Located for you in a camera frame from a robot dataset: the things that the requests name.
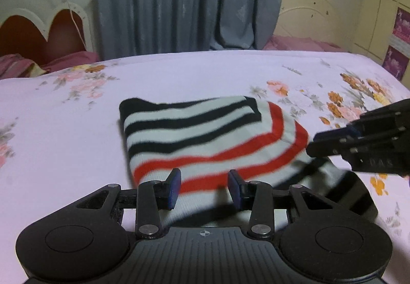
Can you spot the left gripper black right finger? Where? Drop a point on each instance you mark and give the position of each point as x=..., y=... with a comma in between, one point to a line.
x=256, y=197

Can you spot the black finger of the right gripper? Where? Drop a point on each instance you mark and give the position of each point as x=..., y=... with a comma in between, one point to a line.
x=336, y=133
x=330, y=147

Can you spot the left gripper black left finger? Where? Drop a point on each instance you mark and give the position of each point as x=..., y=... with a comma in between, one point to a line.
x=152, y=197

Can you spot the striped knit children's sweater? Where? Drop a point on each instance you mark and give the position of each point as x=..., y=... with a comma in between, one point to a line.
x=207, y=139

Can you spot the pink floral bed sheet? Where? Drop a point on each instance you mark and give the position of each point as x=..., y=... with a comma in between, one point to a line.
x=62, y=137

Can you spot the cream round headboard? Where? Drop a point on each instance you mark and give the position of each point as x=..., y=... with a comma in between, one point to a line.
x=314, y=19

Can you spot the cream wardrobe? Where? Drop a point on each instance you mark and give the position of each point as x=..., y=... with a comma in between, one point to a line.
x=375, y=26

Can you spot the red heart-shaped headboard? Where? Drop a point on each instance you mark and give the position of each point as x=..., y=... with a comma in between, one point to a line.
x=65, y=31

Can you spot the purple crumpled blanket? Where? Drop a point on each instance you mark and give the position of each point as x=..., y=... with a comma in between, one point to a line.
x=16, y=66

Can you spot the blue-grey centre curtain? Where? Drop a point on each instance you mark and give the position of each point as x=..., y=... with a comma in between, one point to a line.
x=192, y=1

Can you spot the pink wall poster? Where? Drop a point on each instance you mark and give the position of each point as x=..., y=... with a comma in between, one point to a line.
x=396, y=60

